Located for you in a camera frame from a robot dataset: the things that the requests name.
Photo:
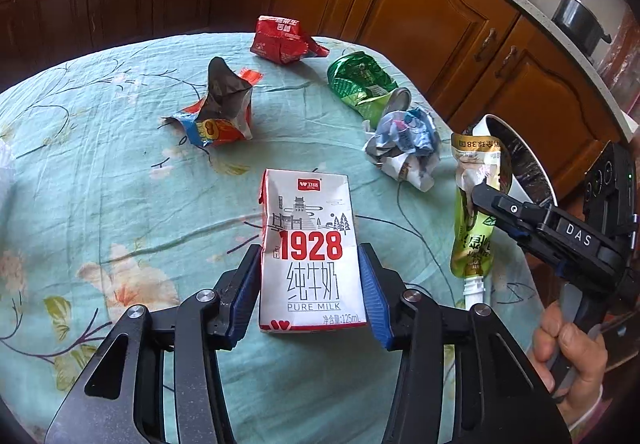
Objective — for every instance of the red crumpled wrapper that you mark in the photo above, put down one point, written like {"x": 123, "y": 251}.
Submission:
{"x": 283, "y": 41}

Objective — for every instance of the crushed green metal can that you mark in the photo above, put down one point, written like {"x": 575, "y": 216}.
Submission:
{"x": 363, "y": 85}

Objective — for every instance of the green drink pouch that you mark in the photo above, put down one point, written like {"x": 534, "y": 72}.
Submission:
{"x": 478, "y": 161}

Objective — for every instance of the silver lined snack wrapper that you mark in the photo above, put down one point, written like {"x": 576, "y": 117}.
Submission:
{"x": 225, "y": 114}

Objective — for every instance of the crumpled cartoon paper wrapper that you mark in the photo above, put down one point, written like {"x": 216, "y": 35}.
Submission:
{"x": 406, "y": 146}

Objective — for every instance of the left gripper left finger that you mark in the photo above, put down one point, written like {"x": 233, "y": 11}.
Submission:
{"x": 118, "y": 397}

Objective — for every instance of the wooden lower kitchen cabinets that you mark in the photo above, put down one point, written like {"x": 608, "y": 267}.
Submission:
{"x": 469, "y": 58}

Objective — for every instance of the black cooking pot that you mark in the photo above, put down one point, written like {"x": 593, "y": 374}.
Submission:
{"x": 580, "y": 25}

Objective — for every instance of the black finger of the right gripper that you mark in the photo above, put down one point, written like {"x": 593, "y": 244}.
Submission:
{"x": 519, "y": 220}

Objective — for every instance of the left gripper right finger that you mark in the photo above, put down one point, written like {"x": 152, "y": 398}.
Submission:
{"x": 499, "y": 396}

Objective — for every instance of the small white milk carton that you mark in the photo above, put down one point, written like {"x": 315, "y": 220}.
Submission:
{"x": 310, "y": 270}

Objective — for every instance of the right hand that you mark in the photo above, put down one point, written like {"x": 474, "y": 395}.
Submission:
{"x": 588, "y": 357}

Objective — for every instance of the light green floral tablecloth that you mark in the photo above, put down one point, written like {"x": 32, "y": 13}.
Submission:
{"x": 112, "y": 207}

